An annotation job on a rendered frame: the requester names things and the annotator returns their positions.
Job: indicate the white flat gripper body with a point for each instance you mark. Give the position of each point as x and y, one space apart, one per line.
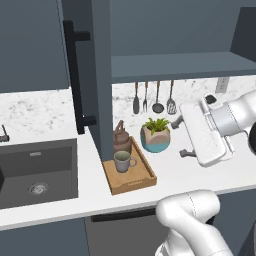
203 135

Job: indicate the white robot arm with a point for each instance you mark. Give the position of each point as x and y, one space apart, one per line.
190 216

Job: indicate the brown kettle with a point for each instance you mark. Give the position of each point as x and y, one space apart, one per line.
121 138

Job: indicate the wooden tray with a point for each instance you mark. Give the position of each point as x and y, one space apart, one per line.
133 180

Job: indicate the grey mug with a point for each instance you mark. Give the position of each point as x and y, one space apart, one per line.
122 161

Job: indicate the dark blue-grey base cabinet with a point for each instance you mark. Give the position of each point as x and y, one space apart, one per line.
238 213
40 240

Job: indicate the dark blue-grey cabinet door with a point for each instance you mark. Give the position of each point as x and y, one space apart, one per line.
101 73
245 33

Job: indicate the hanging slotted spatula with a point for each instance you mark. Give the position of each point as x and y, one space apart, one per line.
171 107

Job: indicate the hanging dark ladle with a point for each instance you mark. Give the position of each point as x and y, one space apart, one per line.
158 107

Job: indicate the green plant in pot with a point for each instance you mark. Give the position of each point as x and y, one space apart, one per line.
155 138

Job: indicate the hanging dark fork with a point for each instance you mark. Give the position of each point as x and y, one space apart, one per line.
145 103

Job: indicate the hanging dark spoon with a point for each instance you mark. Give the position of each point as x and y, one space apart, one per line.
136 105

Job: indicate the grey dishwasher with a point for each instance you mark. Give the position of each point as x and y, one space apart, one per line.
123 238

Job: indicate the dark grey sink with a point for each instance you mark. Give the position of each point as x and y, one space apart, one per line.
36 173

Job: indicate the dark tap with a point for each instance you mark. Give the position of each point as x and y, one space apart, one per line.
4 136

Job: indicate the grey wall socket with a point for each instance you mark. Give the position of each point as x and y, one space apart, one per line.
222 85

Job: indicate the dark blue-grey closed wall cabinet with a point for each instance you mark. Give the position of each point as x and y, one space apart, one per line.
30 43

